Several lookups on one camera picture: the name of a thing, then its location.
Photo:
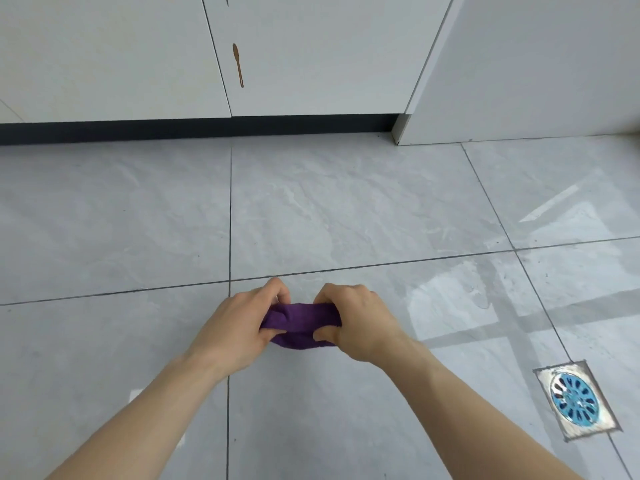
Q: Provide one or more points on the person's left hand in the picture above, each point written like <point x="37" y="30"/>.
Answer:
<point x="235" y="327"/>

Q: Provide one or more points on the person's right hand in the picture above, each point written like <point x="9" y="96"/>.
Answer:
<point x="367" y="324"/>

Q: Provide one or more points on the person's left thumb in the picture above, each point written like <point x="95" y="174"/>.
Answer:
<point x="271" y="334"/>

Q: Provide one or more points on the person's right thumb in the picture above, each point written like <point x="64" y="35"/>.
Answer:
<point x="327" y="334"/>

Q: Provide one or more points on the purple cloth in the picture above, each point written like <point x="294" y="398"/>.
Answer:
<point x="300" y="324"/>

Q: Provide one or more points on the person's left forearm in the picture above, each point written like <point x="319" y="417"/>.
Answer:
<point x="140" y="424"/>

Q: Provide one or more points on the person's right forearm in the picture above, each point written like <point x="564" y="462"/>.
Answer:
<point x="480" y="419"/>

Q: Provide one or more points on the black cabinet kickboard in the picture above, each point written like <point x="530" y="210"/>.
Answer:
<point x="200" y="127"/>

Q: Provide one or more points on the square floor drain blue cover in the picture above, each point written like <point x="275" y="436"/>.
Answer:
<point x="575" y="399"/>

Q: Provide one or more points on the white cabinet door brown stain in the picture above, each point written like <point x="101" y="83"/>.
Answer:
<point x="320" y="49"/>

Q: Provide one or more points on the white side cabinet panel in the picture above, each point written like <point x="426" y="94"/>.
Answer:
<point x="520" y="69"/>

